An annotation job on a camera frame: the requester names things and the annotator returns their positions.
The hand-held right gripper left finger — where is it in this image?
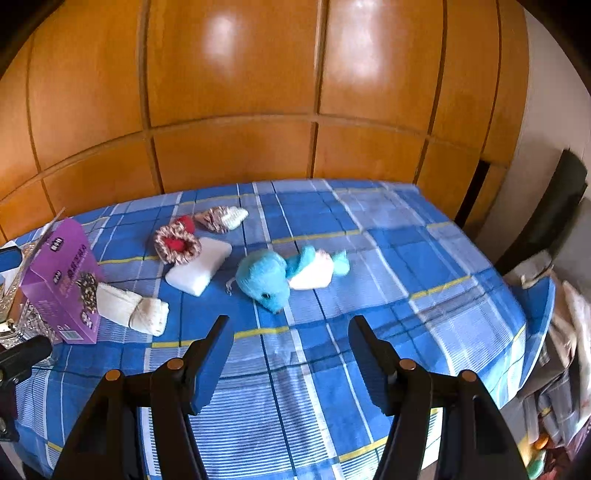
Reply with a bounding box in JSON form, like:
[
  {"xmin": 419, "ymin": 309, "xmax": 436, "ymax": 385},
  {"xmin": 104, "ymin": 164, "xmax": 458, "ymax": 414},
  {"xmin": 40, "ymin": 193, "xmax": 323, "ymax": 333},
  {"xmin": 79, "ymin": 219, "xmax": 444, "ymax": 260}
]
[{"xmin": 51, "ymin": 315, "xmax": 235, "ymax": 480}]

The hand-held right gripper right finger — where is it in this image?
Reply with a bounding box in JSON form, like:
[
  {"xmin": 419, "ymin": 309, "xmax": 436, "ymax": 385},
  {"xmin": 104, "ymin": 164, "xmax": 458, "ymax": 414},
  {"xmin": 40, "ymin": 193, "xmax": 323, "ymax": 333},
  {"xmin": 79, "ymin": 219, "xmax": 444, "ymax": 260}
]
[{"xmin": 348, "ymin": 315, "xmax": 529, "ymax": 480}]

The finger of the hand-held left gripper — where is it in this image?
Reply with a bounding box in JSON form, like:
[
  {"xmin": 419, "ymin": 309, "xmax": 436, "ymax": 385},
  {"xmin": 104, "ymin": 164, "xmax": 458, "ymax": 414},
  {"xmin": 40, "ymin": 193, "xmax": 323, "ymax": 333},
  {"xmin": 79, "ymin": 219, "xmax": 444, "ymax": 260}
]
[{"xmin": 0, "ymin": 247, "xmax": 24, "ymax": 273}]

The beige towel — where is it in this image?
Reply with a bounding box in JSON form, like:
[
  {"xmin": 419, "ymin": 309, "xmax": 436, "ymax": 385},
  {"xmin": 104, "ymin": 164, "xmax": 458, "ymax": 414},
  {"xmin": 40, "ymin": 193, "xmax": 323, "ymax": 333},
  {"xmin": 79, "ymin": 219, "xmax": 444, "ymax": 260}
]
[{"xmin": 95, "ymin": 281, "xmax": 170, "ymax": 337}]

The blue plush toy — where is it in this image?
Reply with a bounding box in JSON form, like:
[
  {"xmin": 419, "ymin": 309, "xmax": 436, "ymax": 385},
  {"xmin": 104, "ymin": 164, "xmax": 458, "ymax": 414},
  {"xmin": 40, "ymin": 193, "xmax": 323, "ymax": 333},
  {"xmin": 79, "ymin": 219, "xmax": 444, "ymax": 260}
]
[{"xmin": 225, "ymin": 244, "xmax": 348, "ymax": 315}]

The brown pink scrunchie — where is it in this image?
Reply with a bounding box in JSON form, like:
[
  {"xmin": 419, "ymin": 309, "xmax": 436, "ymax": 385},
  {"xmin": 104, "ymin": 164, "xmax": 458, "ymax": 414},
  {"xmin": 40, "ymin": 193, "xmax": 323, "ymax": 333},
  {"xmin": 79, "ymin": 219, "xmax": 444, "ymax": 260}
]
[{"xmin": 154, "ymin": 224, "xmax": 203, "ymax": 266}]

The red sock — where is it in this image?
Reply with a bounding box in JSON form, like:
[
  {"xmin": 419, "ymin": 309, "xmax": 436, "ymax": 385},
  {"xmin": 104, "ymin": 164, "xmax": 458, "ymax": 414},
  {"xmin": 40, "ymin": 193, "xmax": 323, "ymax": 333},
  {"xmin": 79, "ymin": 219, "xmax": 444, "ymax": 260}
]
[{"xmin": 166, "ymin": 215, "xmax": 197, "ymax": 254}]

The small sock patterned cuff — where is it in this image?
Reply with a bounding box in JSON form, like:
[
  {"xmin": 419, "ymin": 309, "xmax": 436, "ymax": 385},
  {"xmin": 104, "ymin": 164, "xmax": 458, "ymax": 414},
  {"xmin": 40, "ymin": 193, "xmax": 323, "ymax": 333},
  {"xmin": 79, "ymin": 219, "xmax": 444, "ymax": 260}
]
[{"xmin": 194, "ymin": 206, "xmax": 249, "ymax": 234}]

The silver embossed tissue box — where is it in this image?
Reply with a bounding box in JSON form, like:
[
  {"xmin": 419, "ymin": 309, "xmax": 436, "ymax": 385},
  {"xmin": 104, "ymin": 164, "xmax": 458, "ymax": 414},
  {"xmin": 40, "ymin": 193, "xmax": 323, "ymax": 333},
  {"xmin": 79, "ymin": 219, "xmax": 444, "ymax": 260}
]
[{"xmin": 0, "ymin": 240, "xmax": 63, "ymax": 354}]

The purple carton box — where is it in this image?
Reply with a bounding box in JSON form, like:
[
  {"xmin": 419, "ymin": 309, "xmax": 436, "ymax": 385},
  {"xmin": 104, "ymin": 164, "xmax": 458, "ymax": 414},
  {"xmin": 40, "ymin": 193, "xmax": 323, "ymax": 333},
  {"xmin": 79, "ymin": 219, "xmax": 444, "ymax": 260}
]
[{"xmin": 19, "ymin": 208, "xmax": 100, "ymax": 345}]

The blue plaid sheet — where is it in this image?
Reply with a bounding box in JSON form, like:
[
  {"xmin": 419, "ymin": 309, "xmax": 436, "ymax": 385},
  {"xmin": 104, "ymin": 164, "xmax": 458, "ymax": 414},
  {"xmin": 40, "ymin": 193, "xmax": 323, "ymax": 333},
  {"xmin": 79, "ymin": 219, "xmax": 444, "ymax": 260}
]
[{"xmin": 0, "ymin": 179, "xmax": 555, "ymax": 480}]

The green and orange object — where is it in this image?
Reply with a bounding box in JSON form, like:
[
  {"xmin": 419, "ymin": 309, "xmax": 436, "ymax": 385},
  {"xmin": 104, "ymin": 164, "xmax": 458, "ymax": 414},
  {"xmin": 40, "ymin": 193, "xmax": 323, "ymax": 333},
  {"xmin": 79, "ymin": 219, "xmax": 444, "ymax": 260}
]
[{"xmin": 526, "ymin": 434, "xmax": 550, "ymax": 478}]

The white plastic bag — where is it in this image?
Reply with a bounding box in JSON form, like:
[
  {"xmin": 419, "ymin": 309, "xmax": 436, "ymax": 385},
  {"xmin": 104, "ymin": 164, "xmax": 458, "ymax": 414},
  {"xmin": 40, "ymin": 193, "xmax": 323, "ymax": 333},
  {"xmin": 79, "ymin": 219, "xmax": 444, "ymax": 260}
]
[{"xmin": 551, "ymin": 277, "xmax": 591, "ymax": 370}]

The black chair back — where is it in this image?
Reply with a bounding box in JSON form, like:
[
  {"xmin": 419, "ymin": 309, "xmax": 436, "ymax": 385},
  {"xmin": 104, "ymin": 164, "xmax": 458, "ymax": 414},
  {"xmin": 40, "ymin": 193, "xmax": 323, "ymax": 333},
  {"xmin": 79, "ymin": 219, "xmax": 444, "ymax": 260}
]
[{"xmin": 494, "ymin": 148, "xmax": 591, "ymax": 278}]

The wooden wardrobe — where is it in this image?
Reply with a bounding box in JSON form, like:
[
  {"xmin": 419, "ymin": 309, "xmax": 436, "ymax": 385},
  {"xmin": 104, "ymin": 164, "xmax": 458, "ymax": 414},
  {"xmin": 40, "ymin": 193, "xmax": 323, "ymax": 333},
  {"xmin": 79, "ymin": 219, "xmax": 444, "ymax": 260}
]
[{"xmin": 0, "ymin": 0, "xmax": 529, "ymax": 241}]

